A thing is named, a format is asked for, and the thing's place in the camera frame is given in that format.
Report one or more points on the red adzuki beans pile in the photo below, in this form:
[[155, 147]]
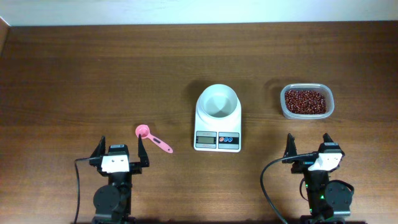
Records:
[[305, 102]]

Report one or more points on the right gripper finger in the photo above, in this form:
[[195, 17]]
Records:
[[290, 149], [327, 138]]

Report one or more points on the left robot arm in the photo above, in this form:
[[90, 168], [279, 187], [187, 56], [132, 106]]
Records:
[[113, 200]]

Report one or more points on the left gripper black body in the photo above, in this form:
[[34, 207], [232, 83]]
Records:
[[134, 167]]

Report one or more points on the pink measuring scoop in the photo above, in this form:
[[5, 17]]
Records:
[[144, 132]]

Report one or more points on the white digital kitchen scale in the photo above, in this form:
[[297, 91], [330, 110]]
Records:
[[217, 135]]

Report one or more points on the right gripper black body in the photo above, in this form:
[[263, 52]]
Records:
[[301, 165]]

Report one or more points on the clear plastic bean container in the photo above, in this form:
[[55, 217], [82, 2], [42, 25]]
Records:
[[323, 89]]

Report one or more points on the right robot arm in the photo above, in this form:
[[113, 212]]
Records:
[[328, 200]]

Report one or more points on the white round bowl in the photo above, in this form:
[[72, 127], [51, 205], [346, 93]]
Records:
[[219, 101]]

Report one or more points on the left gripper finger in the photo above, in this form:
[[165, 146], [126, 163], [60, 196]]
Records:
[[142, 154], [100, 149]]

